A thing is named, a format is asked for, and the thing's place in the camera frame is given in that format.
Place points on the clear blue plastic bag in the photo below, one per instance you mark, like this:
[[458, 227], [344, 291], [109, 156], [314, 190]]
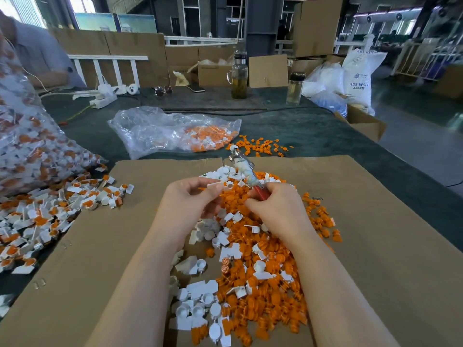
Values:
[[325, 90]]

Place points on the person's left hand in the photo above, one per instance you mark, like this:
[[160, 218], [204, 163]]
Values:
[[184, 209]]

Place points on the black phone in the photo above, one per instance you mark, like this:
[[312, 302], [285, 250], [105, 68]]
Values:
[[196, 89]]

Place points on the dark steel pillar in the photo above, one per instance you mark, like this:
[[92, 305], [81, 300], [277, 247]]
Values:
[[264, 25]]

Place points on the tall brown cardboard box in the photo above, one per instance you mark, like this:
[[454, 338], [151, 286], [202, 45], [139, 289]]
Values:
[[318, 26]]

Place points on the open cardboard box with paper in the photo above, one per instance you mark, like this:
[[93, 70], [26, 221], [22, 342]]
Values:
[[213, 73]]

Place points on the white railing frame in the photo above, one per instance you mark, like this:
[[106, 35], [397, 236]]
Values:
[[108, 58]]

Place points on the brown cardboard sheet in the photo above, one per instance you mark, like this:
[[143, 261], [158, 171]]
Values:
[[409, 245], [72, 263]]

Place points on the white metal rack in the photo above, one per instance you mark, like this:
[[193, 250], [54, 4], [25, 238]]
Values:
[[427, 60]]

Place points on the white woven sack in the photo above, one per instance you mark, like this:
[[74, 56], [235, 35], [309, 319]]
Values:
[[364, 74]]

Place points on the orange white plastic piece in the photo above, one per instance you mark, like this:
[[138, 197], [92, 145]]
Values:
[[126, 188]]

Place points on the pile of assembled white-orange parts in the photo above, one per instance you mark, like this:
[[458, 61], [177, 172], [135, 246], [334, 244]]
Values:
[[40, 217]]

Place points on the large clear bag of seals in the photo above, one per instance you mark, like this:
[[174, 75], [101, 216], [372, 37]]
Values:
[[35, 144]]

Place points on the white power strip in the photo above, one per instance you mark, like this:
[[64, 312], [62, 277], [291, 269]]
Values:
[[104, 98]]

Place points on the pile of orange and white parts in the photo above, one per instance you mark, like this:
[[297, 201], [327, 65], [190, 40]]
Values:
[[246, 282]]

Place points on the person's right forearm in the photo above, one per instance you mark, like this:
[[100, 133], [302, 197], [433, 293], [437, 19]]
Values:
[[344, 307]]

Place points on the glass tea jar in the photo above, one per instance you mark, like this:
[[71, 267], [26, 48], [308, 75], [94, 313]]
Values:
[[239, 74]]

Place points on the glass bottle with black lid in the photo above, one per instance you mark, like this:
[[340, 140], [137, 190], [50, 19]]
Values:
[[295, 88]]

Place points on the row of upright cardboard sheets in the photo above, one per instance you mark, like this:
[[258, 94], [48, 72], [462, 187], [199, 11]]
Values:
[[152, 48]]

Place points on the scatter of orange offcuts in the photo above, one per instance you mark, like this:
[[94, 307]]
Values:
[[260, 146]]

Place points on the open brown cardboard box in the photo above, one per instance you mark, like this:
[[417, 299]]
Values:
[[363, 125]]

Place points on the small clear plastic bag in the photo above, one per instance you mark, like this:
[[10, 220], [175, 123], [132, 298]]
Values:
[[150, 130]]

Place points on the person's right hand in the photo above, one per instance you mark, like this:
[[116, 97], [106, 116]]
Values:
[[282, 213]]

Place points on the flat brown cardboard panel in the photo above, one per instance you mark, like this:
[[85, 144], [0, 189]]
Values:
[[268, 70]]

